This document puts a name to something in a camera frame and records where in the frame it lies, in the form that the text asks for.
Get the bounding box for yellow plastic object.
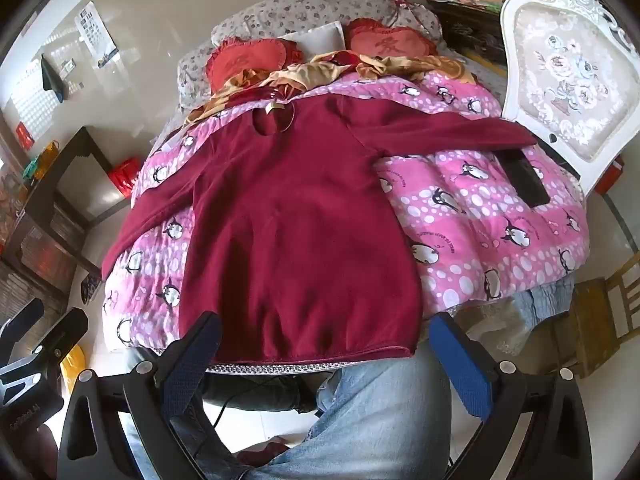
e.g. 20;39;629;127
60;345;86;396

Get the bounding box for white ornate chair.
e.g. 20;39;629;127
500;0;640;196

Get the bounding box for maroon sweater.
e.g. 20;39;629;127
101;87;536;363

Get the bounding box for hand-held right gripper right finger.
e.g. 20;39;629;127
429;312;593;480

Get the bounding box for person's blue jeans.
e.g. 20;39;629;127
120;345;506;480

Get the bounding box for dark wooden cabinet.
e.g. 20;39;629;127
0;127;113;306

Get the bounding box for dark carved dresser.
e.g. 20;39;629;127
430;0;508;68

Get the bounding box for black cable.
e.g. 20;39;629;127
212;375;283;433

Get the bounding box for red bag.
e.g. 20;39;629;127
109;157;142;198

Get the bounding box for wooden chair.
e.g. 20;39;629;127
550;260;640;378

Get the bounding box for black phone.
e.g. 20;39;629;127
500;152;551;208

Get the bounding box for grey bed skirt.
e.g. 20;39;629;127
480;280;576;356

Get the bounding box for dark hanging cloth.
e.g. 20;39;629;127
41;54;66;103

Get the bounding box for white pillow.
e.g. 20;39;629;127
287;21;346;58

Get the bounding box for red heart pillow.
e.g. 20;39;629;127
345;17;438;58
205;37;303;93

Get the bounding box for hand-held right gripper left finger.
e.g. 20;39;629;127
57;311;223;480

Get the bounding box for gold satin cloth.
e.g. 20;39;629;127
187;52;478;126

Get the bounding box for wall calendar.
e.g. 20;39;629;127
75;1;118;68

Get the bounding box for pink penguin print blanket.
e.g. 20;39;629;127
102;67;591;356

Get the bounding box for grey floral bedding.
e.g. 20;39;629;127
177;0;443;111

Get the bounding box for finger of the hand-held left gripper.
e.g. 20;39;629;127
27;307;90;367
0;297;47;350

